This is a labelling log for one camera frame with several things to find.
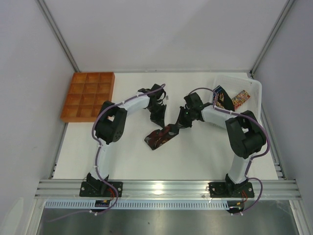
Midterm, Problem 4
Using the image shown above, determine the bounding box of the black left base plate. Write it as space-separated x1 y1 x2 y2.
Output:
79 181 123 197

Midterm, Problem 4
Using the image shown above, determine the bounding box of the aluminium frame post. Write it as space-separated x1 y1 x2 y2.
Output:
249 0 296 78
35 0 80 72

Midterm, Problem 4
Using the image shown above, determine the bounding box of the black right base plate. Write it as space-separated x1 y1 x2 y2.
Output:
208 182 255 198

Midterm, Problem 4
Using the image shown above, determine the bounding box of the aluminium mounting rail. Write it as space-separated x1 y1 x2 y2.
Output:
35 180 302 200

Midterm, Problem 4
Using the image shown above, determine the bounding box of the orange wooden compartment tray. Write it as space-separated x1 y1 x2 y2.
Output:
60 72 115 123

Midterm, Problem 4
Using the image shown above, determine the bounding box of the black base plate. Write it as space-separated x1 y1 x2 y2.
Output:
79 181 123 197
208 182 255 198

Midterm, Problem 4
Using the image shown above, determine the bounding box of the dark red patterned tie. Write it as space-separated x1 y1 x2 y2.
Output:
144 124 179 150

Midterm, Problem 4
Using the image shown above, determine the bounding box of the left aluminium frame post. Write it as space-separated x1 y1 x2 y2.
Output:
35 0 80 72

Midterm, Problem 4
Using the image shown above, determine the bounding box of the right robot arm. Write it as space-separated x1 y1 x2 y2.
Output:
170 92 267 196

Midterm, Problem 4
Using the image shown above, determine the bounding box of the white plastic mesh basket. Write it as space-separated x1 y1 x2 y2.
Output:
201 75 262 129

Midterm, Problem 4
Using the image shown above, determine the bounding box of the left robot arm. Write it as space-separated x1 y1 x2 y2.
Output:
85 84 167 196

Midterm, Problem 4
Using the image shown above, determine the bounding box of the white slotted cable duct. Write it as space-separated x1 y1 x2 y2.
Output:
45 199 229 210

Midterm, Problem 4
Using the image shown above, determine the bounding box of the right aluminium frame post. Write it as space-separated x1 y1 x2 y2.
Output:
249 0 296 78

